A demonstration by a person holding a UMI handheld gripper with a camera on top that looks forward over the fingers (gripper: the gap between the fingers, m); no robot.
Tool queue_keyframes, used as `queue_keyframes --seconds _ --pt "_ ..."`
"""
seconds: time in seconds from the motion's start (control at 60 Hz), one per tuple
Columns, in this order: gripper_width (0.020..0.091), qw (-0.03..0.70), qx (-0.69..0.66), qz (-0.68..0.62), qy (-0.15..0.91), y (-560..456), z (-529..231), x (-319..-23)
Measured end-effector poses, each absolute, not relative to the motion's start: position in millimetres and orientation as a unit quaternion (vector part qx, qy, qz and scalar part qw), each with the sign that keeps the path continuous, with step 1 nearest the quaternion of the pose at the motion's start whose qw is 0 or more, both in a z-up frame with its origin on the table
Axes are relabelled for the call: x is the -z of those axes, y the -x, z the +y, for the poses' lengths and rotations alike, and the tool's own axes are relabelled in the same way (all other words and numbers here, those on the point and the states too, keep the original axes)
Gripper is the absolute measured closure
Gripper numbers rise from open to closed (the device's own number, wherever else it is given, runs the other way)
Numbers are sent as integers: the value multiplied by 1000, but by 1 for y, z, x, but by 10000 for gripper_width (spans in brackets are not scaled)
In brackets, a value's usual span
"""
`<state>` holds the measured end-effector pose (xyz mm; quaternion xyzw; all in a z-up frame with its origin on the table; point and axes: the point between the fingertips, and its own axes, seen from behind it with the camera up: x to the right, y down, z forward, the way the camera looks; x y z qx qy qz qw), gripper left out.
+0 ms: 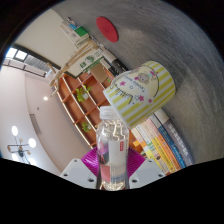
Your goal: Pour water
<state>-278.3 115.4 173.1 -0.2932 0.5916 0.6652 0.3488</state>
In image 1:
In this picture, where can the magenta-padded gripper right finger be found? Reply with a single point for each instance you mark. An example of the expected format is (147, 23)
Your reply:
(146, 171)

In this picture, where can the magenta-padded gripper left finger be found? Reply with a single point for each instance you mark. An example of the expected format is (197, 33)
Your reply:
(75, 171)

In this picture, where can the clear plastic water bottle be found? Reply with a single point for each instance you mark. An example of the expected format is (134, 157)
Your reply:
(112, 153)

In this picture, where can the stack of colourful books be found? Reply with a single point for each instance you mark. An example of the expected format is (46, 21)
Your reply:
(166, 146)

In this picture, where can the branched ceiling lamp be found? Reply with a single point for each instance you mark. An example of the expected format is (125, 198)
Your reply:
(21, 146)

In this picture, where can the ceiling air vent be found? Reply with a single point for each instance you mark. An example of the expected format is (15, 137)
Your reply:
(35, 124)

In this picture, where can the wooden bookshelf unit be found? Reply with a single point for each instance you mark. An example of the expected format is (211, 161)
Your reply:
(76, 103)

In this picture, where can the yellow striped cartoon mug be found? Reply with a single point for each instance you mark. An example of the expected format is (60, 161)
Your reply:
(143, 95)

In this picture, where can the tall green white carton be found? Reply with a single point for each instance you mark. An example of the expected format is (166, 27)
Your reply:
(89, 61)

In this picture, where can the black and white marker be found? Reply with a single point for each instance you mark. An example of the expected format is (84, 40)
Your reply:
(113, 59)

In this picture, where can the window with grey blind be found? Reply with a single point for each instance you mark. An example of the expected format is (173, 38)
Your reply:
(26, 61)

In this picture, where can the small green white box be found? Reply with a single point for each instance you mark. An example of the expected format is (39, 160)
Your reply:
(81, 36)

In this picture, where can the flat round red coaster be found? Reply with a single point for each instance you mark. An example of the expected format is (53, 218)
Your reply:
(107, 29)

